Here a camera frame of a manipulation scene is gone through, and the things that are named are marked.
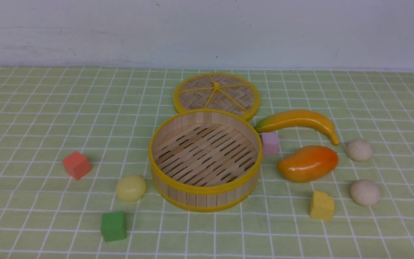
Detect white bun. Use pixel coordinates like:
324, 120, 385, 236
350, 179, 382, 206
346, 139, 374, 162

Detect orange toy mango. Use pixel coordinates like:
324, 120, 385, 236
277, 145, 339, 183

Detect yellow bun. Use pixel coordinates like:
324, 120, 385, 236
115, 175, 147, 202

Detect bamboo steamer tray yellow rim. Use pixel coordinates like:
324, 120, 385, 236
148, 109, 263, 213

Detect green checkered tablecloth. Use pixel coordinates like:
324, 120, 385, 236
0, 67, 414, 259

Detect yellow foam cube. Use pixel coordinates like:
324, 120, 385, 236
309, 190, 335, 221

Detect pink foam cube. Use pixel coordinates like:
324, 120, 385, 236
261, 132, 280, 156

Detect yellow toy banana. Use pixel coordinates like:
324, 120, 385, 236
254, 109, 340, 146

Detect green foam cube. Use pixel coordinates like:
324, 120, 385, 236
101, 211, 127, 242

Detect bamboo steamer lid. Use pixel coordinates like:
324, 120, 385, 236
173, 72, 260, 121

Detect red foam cube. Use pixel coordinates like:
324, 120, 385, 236
62, 151, 92, 181

